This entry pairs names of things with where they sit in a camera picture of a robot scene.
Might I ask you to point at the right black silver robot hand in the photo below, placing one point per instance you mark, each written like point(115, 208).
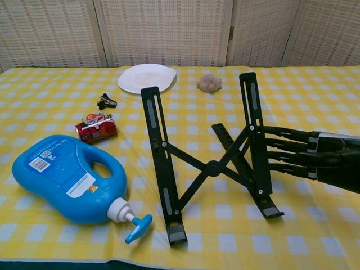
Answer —
point(323, 157)

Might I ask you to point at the black folding laptop stand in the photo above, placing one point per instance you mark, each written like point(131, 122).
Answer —
point(215, 168)

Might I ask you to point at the yellow white checked tablecloth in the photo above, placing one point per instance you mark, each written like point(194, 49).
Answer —
point(309, 225)

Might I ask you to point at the brass screen hinge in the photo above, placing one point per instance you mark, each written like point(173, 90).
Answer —
point(232, 32)

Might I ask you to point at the white paper plate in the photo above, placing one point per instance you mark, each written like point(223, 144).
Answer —
point(146, 78)

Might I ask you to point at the beige woven folding screen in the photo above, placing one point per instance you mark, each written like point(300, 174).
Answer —
point(168, 33)

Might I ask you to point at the black staple remover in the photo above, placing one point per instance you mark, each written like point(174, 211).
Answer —
point(107, 101)

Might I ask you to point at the dented red soda can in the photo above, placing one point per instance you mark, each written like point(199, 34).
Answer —
point(98, 133)

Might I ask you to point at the blue pump detergent bottle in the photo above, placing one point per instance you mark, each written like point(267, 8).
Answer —
point(62, 174)

